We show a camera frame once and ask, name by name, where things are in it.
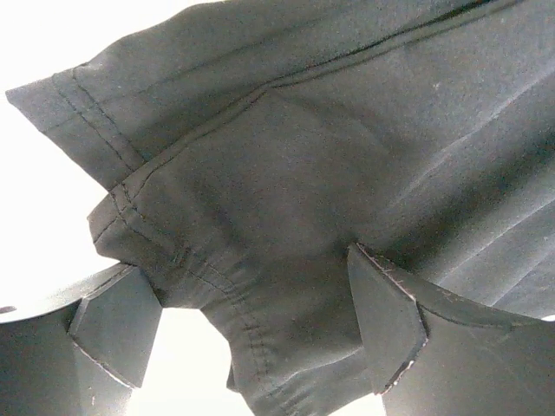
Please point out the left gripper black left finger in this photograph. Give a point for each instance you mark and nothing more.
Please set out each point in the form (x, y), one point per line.
(83, 350)

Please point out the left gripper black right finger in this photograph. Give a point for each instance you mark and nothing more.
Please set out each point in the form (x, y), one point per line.
(431, 352)

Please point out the black trousers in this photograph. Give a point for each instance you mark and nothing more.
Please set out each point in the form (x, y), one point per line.
(246, 145)

